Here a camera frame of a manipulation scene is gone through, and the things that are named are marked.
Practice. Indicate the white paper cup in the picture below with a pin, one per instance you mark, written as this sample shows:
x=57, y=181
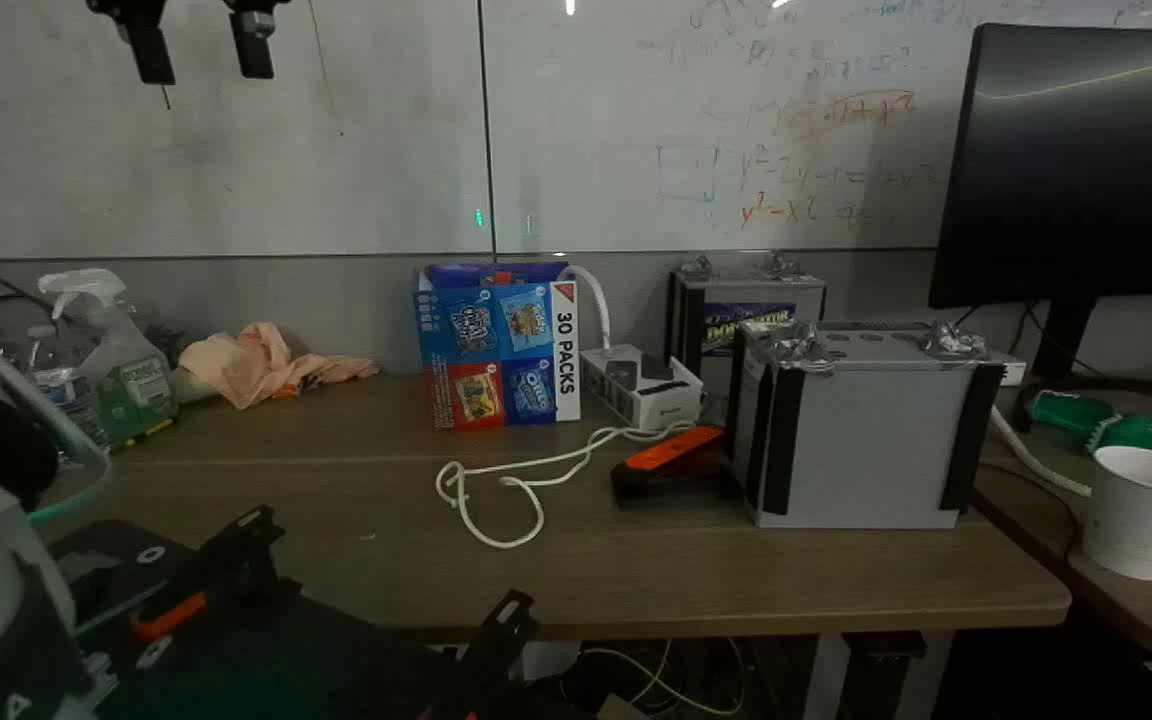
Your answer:
x=1143, y=514

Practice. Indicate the gray box with printed label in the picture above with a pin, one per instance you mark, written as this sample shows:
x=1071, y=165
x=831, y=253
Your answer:
x=739, y=303

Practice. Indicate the blue snack carton box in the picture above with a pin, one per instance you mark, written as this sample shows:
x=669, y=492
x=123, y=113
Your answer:
x=496, y=342

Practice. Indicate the green plastic object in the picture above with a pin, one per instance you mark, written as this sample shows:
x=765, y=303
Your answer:
x=1108, y=427

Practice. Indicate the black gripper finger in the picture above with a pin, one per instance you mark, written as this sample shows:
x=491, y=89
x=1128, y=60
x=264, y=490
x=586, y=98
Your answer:
x=252, y=39
x=139, y=42

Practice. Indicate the black computer monitor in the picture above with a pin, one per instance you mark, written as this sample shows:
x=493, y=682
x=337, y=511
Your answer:
x=1083, y=162

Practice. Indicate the white plastic organizer tray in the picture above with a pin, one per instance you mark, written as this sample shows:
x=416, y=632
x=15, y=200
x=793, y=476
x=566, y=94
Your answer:
x=660, y=397

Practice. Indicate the white desk leg frame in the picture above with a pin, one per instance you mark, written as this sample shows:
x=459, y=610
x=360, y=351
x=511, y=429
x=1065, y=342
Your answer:
x=825, y=672

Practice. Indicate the clear plastic bag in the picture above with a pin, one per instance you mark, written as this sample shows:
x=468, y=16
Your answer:
x=123, y=384

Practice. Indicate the orange and black hand tool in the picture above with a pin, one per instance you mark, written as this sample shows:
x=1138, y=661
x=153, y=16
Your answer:
x=669, y=450

